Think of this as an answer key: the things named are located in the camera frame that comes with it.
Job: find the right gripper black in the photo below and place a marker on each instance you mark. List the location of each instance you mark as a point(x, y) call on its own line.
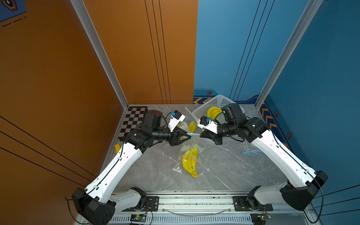
point(217, 140)

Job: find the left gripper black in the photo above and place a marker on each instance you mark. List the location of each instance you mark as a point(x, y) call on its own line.
point(175, 137)

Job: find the yellow banana bunch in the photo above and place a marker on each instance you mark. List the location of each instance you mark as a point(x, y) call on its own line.
point(190, 152)
point(213, 112)

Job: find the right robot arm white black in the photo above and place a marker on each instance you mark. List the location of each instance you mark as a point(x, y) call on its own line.
point(303, 182)

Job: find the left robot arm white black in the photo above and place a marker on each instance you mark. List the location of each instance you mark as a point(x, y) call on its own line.
point(96, 202)

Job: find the black brown checkerboard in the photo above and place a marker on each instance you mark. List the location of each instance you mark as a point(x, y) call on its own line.
point(133, 117)

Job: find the small yellow block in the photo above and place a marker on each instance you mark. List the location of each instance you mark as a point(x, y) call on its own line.
point(117, 148)

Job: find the left green circuit board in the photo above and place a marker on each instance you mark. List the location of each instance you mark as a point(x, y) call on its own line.
point(138, 219)

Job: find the green circuit board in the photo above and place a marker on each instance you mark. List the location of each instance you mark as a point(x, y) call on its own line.
point(263, 218)
point(138, 219)

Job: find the right green circuit board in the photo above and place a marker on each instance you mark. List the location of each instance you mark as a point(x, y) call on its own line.
point(263, 218)

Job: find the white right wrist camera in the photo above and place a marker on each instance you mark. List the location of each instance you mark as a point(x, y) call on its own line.
point(208, 124)

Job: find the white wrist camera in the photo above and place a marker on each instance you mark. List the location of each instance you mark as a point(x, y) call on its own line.
point(176, 118)
point(208, 124)

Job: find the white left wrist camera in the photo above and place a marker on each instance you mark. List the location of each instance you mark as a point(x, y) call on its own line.
point(176, 118)

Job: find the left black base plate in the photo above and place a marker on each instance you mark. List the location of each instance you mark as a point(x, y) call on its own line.
point(151, 201)

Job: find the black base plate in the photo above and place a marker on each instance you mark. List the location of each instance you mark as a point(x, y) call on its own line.
point(151, 201)
point(244, 204)

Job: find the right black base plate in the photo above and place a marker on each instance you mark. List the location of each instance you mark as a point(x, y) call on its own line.
point(244, 204)

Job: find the right aluminium corner post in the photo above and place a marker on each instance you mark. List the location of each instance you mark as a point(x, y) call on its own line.
point(304, 21)

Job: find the aluminium corner post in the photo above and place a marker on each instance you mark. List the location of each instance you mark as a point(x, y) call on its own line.
point(87, 23)
point(304, 21)

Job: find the left aluminium corner post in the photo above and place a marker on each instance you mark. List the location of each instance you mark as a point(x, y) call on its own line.
point(87, 23)

